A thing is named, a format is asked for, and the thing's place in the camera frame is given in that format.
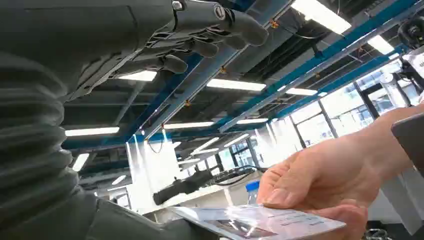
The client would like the black cylindrical device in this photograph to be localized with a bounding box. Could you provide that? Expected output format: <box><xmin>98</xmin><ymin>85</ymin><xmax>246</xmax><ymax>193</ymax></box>
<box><xmin>152</xmin><ymin>170</ymin><xmax>216</xmax><ymax>206</ymax></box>

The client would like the water bottle with blue cap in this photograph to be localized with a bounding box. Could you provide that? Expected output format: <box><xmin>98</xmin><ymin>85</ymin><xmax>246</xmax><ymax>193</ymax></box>
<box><xmin>245</xmin><ymin>180</ymin><xmax>261</xmax><ymax>206</ymax></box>

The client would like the robot left arm ribbed sleeve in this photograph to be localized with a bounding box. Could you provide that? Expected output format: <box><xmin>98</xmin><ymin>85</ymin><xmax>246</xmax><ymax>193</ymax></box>
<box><xmin>0</xmin><ymin>49</ymin><xmax>220</xmax><ymax>240</ymax></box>

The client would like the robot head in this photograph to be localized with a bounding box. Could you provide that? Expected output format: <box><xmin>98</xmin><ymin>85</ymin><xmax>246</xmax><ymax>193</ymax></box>
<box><xmin>396</xmin><ymin>15</ymin><xmax>424</xmax><ymax>102</ymax></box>

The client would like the printed plastic card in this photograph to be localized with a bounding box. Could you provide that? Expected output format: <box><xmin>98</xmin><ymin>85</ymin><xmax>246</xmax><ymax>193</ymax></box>
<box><xmin>168</xmin><ymin>204</ymin><xmax>347</xmax><ymax>240</ymax></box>

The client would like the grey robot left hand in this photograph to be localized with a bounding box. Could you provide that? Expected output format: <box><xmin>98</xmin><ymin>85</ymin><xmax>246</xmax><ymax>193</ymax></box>
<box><xmin>0</xmin><ymin>0</ymin><xmax>270</xmax><ymax>102</ymax></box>

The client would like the ceiling light panel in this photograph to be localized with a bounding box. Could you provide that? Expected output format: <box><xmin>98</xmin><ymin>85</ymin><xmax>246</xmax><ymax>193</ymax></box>
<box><xmin>64</xmin><ymin>126</ymin><xmax>120</xmax><ymax>138</ymax></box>
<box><xmin>236</xmin><ymin>117</ymin><xmax>270</xmax><ymax>125</ymax></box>
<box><xmin>116</xmin><ymin>69</ymin><xmax>158</xmax><ymax>82</ymax></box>
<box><xmin>206</xmin><ymin>78</ymin><xmax>267</xmax><ymax>92</ymax></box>
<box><xmin>285</xmin><ymin>87</ymin><xmax>319</xmax><ymax>97</ymax></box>
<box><xmin>366</xmin><ymin>34</ymin><xmax>395</xmax><ymax>56</ymax></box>
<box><xmin>290</xmin><ymin>0</ymin><xmax>352</xmax><ymax>36</ymax></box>
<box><xmin>71</xmin><ymin>152</ymin><xmax>91</xmax><ymax>173</ymax></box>
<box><xmin>163</xmin><ymin>121</ymin><xmax>216</xmax><ymax>130</ymax></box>

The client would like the person's right hand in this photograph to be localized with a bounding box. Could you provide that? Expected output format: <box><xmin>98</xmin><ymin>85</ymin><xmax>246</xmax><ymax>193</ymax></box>
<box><xmin>256</xmin><ymin>127</ymin><xmax>398</xmax><ymax>240</ymax></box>

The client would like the white translucent partition panel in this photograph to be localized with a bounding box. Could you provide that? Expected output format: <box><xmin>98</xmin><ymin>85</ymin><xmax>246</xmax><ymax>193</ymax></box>
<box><xmin>125</xmin><ymin>134</ymin><xmax>182</xmax><ymax>215</ymax></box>

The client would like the grey laptop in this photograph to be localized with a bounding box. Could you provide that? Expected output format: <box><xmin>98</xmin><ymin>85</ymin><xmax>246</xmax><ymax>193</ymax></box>
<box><xmin>390</xmin><ymin>112</ymin><xmax>424</xmax><ymax>178</ymax></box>

